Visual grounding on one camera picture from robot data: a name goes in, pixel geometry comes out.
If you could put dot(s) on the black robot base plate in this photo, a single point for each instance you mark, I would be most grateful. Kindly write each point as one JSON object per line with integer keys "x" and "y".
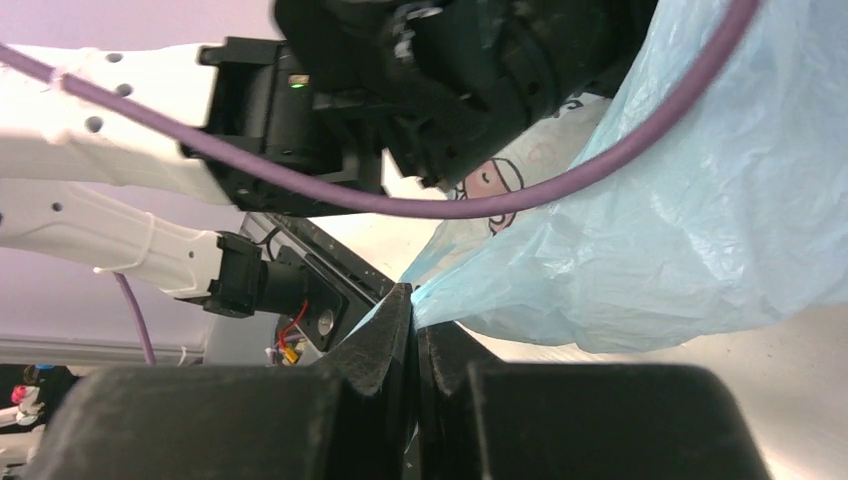
{"x": 342, "y": 286}

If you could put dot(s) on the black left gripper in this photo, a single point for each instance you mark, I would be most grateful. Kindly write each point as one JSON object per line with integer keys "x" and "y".
{"x": 446, "y": 85}

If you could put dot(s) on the light blue printed plastic bag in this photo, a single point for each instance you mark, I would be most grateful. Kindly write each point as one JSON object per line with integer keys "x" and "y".
{"x": 736, "y": 219}

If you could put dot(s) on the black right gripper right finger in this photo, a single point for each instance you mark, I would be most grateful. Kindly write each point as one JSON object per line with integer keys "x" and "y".
{"x": 485, "y": 418}

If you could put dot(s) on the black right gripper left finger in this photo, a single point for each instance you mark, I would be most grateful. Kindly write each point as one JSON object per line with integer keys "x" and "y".
{"x": 347, "y": 415}

